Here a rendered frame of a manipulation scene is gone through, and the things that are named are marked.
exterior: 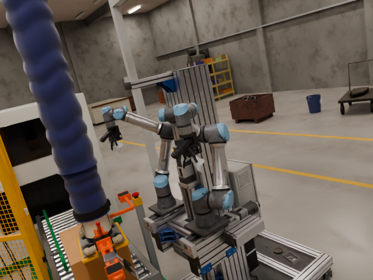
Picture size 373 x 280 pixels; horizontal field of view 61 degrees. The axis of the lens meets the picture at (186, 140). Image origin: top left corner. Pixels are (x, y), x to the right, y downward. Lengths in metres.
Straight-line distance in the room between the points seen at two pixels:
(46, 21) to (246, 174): 1.64
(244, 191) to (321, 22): 10.87
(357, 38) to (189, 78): 10.52
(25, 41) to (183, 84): 0.92
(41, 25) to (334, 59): 11.58
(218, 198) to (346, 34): 10.91
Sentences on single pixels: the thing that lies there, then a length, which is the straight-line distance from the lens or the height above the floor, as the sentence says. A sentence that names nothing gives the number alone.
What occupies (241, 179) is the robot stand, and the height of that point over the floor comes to 1.15.
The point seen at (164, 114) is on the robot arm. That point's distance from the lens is 1.72.
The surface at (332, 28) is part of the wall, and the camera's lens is 12.71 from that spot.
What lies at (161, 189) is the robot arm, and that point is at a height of 1.19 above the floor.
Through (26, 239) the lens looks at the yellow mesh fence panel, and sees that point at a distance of 3.02.
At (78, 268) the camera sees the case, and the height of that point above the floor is 0.90.
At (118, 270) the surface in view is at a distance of 1.60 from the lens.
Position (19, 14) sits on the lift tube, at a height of 2.49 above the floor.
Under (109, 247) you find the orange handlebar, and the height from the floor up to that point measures 1.22.
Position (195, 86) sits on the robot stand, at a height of 1.90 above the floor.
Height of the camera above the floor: 2.07
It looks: 14 degrees down
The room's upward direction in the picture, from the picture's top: 13 degrees counter-clockwise
